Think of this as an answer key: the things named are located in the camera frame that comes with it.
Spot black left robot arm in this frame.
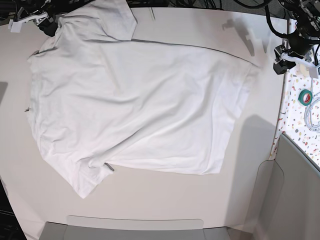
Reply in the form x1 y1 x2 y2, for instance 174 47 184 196
264 0 320 79

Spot white t-shirt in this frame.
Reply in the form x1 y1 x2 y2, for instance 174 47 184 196
27 0 259 198

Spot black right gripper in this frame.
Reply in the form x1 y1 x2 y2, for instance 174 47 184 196
36 14 58 37

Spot white coiled cable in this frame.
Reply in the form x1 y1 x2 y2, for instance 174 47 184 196
303 74 320 131

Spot green tape roll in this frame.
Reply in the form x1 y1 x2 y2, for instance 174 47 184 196
298 89 313 106

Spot clear tape dispenser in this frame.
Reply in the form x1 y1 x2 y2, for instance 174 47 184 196
295 63 310 77

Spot grey chair right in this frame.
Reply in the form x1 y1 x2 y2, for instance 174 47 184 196
231 133 320 240

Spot terrazzo pattern side surface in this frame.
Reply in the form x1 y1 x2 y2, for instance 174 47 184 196
269 63 320 166

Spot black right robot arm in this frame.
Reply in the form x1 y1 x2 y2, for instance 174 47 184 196
0 0 58 37

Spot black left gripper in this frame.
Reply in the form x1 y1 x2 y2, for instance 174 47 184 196
282 40 318 64

